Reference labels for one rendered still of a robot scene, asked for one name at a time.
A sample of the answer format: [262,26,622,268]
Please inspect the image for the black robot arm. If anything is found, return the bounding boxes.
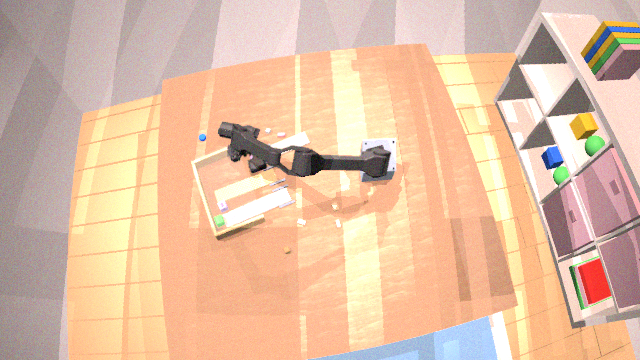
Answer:
[218,122,392,178]

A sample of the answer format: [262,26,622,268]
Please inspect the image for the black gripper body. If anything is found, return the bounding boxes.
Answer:
[245,151,268,173]

